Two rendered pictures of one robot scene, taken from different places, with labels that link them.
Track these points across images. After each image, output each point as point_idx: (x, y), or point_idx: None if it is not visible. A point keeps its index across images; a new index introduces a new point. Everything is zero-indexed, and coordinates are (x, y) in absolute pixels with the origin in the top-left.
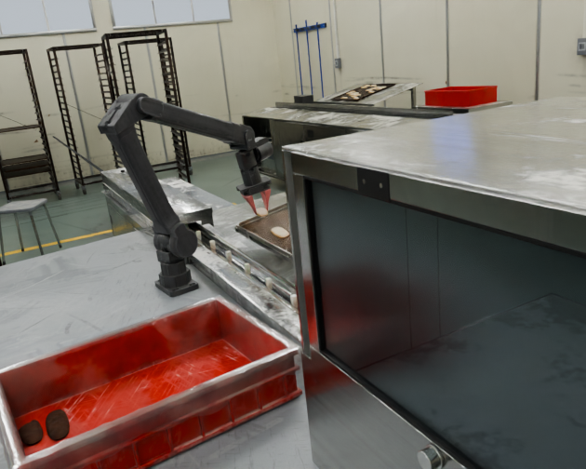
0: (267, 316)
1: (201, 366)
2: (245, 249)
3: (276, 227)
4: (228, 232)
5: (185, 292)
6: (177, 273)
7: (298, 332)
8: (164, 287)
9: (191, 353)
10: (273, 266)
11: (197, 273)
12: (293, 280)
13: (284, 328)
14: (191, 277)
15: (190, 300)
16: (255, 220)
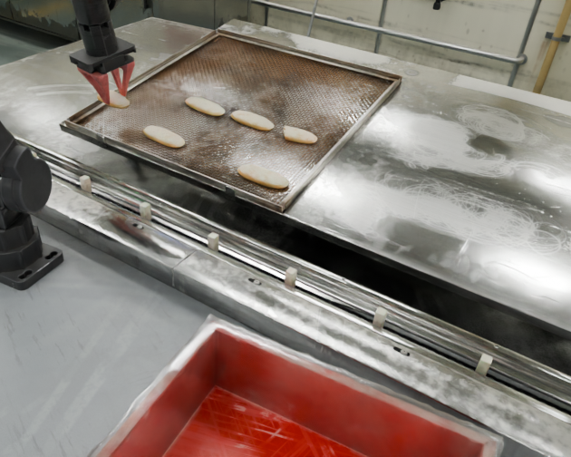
0: (281, 325)
1: None
2: (86, 161)
3: (152, 127)
4: (24, 124)
5: (44, 274)
6: (21, 242)
7: (371, 357)
8: None
9: (182, 442)
10: (166, 194)
11: (33, 221)
12: (223, 221)
13: (339, 352)
14: (41, 240)
15: (68, 292)
16: (94, 110)
